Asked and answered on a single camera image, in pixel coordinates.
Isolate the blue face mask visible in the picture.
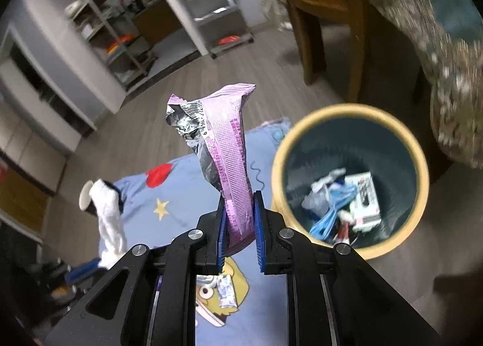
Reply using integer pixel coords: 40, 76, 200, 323
309, 182, 358, 241

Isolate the brown wooden chair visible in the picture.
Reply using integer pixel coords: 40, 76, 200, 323
286, 0, 370, 103

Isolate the small silver foil packet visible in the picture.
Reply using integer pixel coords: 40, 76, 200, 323
217, 274, 237, 308

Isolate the clear plastic wrapper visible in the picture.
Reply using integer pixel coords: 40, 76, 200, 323
301, 168, 346, 218

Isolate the white green medicine box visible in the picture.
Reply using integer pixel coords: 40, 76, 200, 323
345, 172, 382, 233

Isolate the black white ceramic mug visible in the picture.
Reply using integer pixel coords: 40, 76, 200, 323
78, 179, 124, 217

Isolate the metal kitchen shelf rack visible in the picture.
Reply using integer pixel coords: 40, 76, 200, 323
65, 0, 155, 90

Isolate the purple snack wrapper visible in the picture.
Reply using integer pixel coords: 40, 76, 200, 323
166, 83, 255, 255

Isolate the yellow rimmed teal trash bin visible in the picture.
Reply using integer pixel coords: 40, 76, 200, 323
272, 104, 430, 260

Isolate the light blue cartoon blanket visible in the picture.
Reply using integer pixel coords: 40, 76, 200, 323
113, 118, 291, 345

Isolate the red white paper cup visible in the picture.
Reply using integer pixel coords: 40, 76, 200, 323
335, 210, 355, 245

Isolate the lace embroidered teal tablecloth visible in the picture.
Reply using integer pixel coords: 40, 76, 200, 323
261, 0, 482, 168

